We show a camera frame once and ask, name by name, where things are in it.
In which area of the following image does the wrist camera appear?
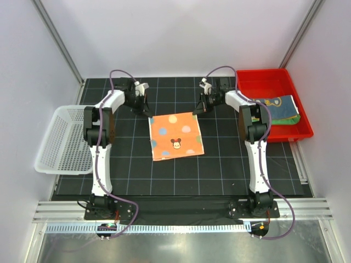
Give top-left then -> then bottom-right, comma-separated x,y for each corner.
199,77 -> 212,95
134,81 -> 149,96

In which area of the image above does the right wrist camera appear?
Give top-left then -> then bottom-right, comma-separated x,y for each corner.
199,77 -> 212,95

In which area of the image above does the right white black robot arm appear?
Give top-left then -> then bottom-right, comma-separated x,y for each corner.
193,77 -> 274,217

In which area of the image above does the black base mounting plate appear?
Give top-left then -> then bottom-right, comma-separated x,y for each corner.
93,195 -> 280,226

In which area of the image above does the white perforated plastic basket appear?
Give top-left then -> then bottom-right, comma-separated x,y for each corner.
34,105 -> 93,175

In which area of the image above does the aluminium frame rail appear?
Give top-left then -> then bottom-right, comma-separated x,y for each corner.
33,197 -> 333,236

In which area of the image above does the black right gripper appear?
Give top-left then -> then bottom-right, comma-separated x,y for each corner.
193,92 -> 223,115

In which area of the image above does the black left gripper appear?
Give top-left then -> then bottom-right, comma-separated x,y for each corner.
124,94 -> 153,118

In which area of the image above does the orange towel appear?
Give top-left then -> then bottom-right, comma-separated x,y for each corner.
149,112 -> 205,161

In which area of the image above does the yellow patterned towel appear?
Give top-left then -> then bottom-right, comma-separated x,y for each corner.
253,95 -> 299,119

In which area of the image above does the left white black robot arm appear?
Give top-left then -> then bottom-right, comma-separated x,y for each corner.
83,78 -> 152,220

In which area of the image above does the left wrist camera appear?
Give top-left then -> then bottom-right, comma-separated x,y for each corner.
134,81 -> 149,96

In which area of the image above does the red plastic bin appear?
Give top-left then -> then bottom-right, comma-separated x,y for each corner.
237,68 -> 314,142

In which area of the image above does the green microfiber towel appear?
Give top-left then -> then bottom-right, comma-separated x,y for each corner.
271,115 -> 301,125

